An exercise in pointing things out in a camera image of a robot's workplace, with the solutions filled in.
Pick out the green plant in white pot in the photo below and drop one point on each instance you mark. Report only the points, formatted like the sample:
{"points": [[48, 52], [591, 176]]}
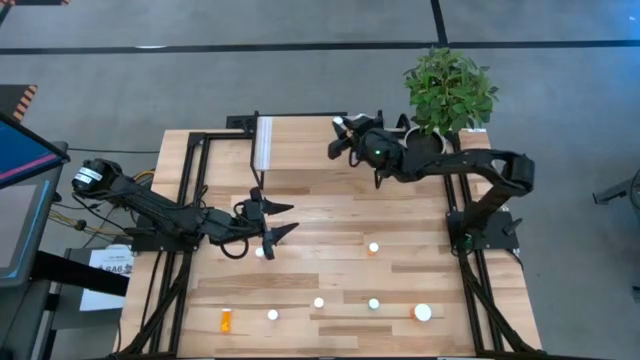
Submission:
{"points": [[450, 90]]}

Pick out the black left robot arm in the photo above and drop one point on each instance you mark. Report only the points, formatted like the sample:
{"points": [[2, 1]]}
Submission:
{"points": [[150, 207]]}

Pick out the teal green medicine bottle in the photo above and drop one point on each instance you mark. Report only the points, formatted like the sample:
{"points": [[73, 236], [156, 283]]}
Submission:
{"points": [[373, 303], [338, 120]]}

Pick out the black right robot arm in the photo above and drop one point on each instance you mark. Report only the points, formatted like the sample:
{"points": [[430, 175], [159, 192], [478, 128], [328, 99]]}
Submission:
{"points": [[465, 160]]}

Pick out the grey metal stand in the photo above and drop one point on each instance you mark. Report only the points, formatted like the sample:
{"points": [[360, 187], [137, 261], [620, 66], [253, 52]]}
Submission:
{"points": [[622, 192]]}

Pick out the black aluminium table frame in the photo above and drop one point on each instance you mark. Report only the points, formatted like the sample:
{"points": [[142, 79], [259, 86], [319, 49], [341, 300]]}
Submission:
{"points": [[196, 136]]}

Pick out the grey panel with teal edge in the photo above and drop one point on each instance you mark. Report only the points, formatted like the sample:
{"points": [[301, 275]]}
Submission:
{"points": [[20, 225]]}

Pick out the wooden shelf black metal frame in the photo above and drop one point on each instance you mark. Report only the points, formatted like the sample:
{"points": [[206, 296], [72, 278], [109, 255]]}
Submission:
{"points": [[300, 145]]}

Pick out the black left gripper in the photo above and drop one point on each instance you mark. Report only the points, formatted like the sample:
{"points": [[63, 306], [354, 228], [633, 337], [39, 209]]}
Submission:
{"points": [[240, 227]]}

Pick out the pink medicine bottle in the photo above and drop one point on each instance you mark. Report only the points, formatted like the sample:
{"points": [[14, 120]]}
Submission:
{"points": [[259, 252], [272, 314]]}

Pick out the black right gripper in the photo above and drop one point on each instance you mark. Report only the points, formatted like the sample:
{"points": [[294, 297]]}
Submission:
{"points": [[380, 150]]}

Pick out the black power strip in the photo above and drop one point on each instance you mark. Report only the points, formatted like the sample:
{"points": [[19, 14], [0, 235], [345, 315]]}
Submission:
{"points": [[239, 122]]}

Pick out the black stand beam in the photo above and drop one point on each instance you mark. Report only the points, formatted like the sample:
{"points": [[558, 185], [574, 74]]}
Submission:
{"points": [[75, 270]]}

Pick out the small orange medicine bottle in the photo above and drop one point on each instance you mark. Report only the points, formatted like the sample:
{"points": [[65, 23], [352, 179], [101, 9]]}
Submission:
{"points": [[226, 322], [373, 247], [318, 302]]}

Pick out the white paper sign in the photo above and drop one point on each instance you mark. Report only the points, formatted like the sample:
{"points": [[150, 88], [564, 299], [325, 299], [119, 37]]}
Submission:
{"points": [[112, 260]]}

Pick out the blue screen monitor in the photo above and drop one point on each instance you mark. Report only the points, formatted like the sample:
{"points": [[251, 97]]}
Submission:
{"points": [[25, 150]]}

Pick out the black orange striped floor marker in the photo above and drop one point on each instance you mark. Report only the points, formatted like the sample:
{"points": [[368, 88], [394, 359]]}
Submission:
{"points": [[25, 102], [35, 2]]}

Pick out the large orange medicine bottle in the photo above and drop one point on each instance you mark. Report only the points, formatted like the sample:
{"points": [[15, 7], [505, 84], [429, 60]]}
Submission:
{"points": [[422, 312]]}

